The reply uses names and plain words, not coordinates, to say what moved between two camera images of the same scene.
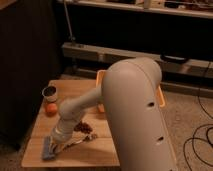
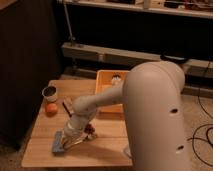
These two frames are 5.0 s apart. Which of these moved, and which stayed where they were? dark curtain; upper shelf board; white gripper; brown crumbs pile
Moved: white gripper
Stayed: dark curtain; upper shelf board; brown crumbs pile
